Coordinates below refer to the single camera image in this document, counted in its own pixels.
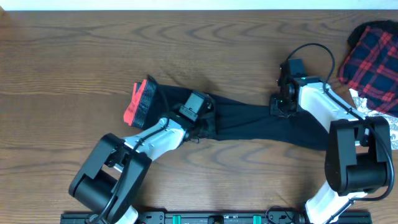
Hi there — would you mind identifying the black leggings red waistband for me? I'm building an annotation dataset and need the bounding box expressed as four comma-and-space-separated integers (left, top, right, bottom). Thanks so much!
123, 79, 328, 151

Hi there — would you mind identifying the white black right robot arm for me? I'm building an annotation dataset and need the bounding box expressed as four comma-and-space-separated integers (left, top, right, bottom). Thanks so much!
270, 75, 395, 224

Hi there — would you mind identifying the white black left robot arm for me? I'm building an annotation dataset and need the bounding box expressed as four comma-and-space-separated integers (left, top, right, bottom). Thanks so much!
68, 105, 216, 223

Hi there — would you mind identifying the white patterned cloth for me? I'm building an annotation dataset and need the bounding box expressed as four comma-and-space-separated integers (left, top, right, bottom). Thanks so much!
349, 89, 397, 150

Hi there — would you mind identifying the red navy plaid garment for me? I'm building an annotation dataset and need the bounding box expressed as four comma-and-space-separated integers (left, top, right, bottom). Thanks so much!
338, 20, 397, 117

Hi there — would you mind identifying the black mounting rail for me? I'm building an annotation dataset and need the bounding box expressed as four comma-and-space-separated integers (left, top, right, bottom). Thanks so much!
60, 208, 373, 224

